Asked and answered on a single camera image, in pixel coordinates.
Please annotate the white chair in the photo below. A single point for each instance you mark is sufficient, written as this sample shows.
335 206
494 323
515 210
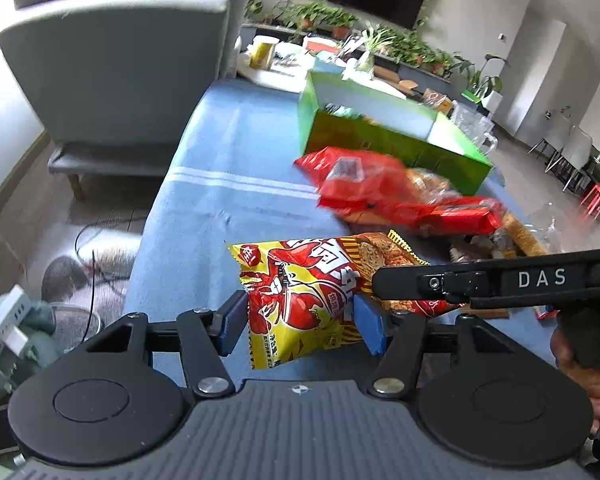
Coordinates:
577 150

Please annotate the yellow lobster print snack bag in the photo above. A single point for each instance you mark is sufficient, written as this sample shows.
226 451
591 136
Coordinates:
300 300

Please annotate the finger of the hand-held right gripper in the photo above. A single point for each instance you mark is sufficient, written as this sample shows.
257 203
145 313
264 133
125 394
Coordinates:
480 282

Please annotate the clear glass mug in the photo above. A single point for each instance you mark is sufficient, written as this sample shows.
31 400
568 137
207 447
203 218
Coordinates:
472 127

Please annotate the orange bread packet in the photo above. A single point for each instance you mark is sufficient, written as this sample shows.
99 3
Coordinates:
522 235

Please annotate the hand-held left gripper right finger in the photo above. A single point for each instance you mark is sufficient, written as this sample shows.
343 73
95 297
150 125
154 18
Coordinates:
370 325

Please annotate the blue striped tablecloth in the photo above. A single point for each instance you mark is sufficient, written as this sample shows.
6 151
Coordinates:
220 200

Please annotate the large red snack bag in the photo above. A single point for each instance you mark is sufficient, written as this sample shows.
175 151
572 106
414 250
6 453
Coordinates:
360 180

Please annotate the row of potted plants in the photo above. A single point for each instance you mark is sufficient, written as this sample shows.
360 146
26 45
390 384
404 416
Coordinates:
325 12

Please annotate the yellow cup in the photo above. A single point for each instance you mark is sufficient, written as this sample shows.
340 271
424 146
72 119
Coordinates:
263 52

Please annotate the long red snack packet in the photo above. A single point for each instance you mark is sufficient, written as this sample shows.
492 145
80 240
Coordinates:
460 215

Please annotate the green cardboard box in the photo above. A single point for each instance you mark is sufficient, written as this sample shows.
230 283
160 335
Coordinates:
360 135

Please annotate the person's right hand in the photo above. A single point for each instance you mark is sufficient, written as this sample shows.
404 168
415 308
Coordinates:
587 385

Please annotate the white power strip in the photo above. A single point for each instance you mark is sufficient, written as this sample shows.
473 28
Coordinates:
5 330

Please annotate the grey sofa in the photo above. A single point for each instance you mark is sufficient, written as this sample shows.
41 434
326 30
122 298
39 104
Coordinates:
105 60

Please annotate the clear plastic bag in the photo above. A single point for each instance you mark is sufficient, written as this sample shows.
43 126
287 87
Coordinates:
560 227

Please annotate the clear bun packet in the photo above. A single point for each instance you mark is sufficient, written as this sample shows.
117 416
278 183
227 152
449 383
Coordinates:
432 185

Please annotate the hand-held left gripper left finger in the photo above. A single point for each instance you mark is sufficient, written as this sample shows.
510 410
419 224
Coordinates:
232 322

